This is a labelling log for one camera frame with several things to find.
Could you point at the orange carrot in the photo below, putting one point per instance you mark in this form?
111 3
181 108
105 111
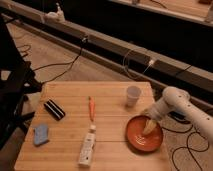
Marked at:
91 108

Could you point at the red ceramic bowl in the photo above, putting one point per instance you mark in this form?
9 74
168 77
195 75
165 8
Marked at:
143 137

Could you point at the blue sponge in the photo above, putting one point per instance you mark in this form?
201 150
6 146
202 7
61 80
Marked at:
40 134

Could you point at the white object on rail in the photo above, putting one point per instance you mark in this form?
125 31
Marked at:
58 15

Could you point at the black striped eraser block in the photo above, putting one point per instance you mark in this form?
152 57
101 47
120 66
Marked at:
54 109

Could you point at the white tube bottle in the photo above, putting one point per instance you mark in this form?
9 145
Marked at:
88 144

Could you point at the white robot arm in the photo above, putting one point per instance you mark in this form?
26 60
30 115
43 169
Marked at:
175 99

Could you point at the black chair frame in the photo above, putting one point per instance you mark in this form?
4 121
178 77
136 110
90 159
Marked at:
16 80

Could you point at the white paper cup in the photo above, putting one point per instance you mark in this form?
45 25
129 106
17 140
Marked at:
133 94

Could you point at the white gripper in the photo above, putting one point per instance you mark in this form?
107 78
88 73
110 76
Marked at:
156 112

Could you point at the grey metal rail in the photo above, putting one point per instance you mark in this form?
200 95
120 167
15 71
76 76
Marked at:
163 49

